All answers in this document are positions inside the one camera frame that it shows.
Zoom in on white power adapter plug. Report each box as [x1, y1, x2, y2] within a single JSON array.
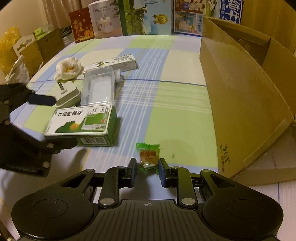
[[54, 81, 81, 109]]

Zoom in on green candy packet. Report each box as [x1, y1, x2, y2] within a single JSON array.
[[135, 143, 160, 174]]

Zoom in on white knitted cloth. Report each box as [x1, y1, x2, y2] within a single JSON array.
[[54, 57, 82, 81]]

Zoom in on green white medicine box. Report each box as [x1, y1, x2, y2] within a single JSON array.
[[44, 104, 117, 147]]

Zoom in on clear plastic case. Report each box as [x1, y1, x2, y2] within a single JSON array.
[[80, 66, 115, 106]]

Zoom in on white long ointment box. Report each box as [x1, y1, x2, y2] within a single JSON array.
[[83, 54, 137, 75]]

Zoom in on silver foil bag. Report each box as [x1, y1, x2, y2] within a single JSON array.
[[6, 55, 30, 85]]

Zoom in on brown cardboard boxes stack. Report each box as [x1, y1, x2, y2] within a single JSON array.
[[13, 29, 65, 76]]

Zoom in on green tissue packs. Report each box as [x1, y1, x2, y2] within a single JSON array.
[[34, 25, 55, 40]]

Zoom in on checkered bed sheet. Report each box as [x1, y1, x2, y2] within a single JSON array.
[[0, 34, 223, 232]]

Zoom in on yellow plastic bag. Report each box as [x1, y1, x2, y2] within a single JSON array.
[[1, 26, 21, 75]]

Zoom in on red gift box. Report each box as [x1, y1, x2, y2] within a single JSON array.
[[69, 8, 95, 43]]

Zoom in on white humidifier box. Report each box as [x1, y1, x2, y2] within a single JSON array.
[[88, 0, 123, 39]]

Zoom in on green blue milk carton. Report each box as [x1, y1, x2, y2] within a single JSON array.
[[118, 0, 173, 36]]

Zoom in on brown cardboard box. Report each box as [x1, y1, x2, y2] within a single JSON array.
[[200, 18, 295, 186]]

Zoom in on blue cartoon milk carton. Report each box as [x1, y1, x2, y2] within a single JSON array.
[[174, 0, 244, 36]]

